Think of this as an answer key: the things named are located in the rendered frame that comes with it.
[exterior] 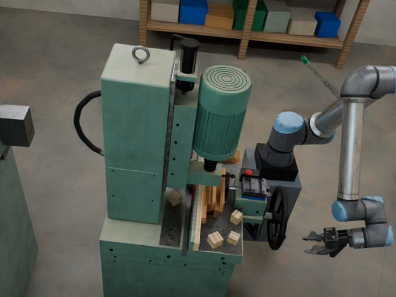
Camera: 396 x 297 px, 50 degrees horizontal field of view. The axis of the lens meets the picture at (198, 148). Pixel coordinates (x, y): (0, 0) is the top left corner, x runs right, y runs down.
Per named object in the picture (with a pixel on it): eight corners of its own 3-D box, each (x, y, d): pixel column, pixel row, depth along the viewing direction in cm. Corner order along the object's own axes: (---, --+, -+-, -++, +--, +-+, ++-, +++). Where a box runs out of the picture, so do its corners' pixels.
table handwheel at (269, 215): (294, 217, 171) (286, 172, 194) (246, 211, 170) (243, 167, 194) (278, 264, 187) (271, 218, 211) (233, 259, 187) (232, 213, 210)
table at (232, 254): (264, 267, 168) (267, 259, 163) (187, 258, 167) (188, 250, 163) (257, 159, 212) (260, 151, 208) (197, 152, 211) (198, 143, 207)
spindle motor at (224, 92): (236, 164, 157) (253, 97, 136) (189, 158, 157) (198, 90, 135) (236, 133, 170) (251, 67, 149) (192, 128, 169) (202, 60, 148)
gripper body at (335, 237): (322, 227, 191) (349, 225, 189) (322, 238, 197) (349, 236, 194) (324, 241, 186) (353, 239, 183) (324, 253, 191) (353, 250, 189)
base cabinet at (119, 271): (212, 338, 229) (235, 269, 180) (105, 326, 227) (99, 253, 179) (215, 264, 262) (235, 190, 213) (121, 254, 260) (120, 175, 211)
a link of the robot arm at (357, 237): (359, 235, 195) (364, 253, 188) (348, 236, 196) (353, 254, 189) (360, 223, 189) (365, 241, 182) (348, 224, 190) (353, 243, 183)
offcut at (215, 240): (221, 244, 166) (223, 239, 163) (213, 249, 164) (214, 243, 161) (215, 236, 169) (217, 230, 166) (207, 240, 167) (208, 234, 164)
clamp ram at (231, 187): (239, 203, 182) (243, 190, 175) (222, 201, 181) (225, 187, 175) (239, 187, 188) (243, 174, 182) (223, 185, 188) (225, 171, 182)
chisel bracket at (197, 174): (218, 190, 175) (221, 175, 169) (184, 185, 175) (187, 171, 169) (218, 177, 181) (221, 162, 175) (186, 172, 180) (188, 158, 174)
